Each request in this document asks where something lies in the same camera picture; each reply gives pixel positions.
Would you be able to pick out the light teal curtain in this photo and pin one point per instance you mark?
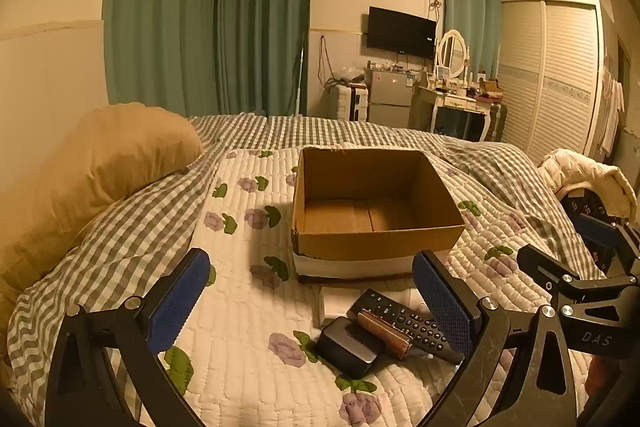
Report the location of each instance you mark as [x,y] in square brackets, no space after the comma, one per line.
[470,7]

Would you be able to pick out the black remote control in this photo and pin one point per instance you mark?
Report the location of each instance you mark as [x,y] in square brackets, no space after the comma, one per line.
[385,307]

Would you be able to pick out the dark suitcase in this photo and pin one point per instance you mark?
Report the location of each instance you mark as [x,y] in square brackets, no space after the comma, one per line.
[496,122]

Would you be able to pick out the white oval mirror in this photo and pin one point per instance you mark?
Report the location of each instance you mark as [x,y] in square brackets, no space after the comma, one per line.
[452,52]

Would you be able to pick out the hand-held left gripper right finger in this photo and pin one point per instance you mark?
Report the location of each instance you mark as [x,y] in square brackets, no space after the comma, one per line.
[442,307]

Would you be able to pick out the beige pillow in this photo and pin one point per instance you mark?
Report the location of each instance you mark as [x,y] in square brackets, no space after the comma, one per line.
[90,172]

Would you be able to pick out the white louvered wardrobe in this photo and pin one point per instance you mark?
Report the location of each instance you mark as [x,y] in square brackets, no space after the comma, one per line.
[555,77]

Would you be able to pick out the white box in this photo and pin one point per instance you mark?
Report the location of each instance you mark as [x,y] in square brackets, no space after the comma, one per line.
[335,304]

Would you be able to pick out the white puffer jacket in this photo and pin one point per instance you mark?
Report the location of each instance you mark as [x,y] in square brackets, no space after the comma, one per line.
[585,169]

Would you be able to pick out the white pole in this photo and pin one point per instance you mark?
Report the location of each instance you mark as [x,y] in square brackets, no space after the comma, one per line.
[300,77]

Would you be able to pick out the silver fridge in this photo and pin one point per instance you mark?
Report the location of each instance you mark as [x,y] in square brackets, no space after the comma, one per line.
[390,97]

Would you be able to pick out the brown rectangular case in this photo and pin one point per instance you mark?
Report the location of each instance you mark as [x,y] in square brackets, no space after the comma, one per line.
[385,334]

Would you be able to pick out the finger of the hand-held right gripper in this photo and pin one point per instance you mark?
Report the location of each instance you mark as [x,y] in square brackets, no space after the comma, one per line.
[597,229]
[542,264]

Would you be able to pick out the black wall television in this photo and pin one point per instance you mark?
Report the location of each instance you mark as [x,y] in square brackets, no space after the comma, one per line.
[400,32]

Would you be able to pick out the white dressing table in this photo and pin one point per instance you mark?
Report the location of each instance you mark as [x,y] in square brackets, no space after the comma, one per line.
[450,102]

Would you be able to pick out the white floral quilt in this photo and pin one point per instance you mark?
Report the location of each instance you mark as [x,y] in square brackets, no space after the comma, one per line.
[260,387]

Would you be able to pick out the clear plastic bag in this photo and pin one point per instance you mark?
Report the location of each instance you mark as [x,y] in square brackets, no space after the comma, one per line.
[350,76]

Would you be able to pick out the green curtain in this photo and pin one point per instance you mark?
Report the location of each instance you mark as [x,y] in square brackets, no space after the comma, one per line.
[160,17]
[265,22]

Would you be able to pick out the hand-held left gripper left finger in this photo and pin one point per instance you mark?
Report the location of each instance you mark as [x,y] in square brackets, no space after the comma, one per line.
[180,302]

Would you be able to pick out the black power adapter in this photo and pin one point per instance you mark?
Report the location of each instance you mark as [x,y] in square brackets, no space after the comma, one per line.
[345,347]

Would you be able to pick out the hanging white towels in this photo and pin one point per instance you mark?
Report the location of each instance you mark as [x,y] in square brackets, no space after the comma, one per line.
[611,107]

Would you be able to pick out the white suitcase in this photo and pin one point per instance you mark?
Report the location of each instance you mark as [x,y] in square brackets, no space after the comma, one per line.
[350,104]

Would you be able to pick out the small cardboard box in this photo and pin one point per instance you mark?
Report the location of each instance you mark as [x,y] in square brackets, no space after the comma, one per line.
[489,85]

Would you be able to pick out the dark printed garment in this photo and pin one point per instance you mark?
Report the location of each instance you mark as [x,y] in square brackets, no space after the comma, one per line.
[582,207]

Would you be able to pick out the person's right hand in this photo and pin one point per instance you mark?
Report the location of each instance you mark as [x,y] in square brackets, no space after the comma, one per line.
[597,377]

